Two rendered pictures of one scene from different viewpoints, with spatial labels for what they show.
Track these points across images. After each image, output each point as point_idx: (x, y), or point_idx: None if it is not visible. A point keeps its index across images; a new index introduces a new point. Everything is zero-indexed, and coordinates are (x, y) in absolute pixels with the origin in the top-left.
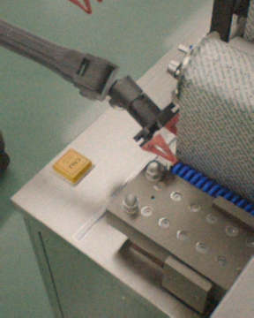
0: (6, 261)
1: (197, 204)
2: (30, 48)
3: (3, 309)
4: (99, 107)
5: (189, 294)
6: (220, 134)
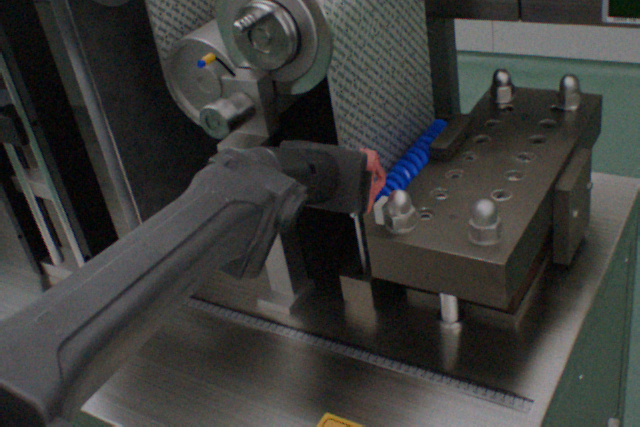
0: None
1: (447, 174)
2: (200, 227)
3: None
4: None
5: (583, 206)
6: (376, 61)
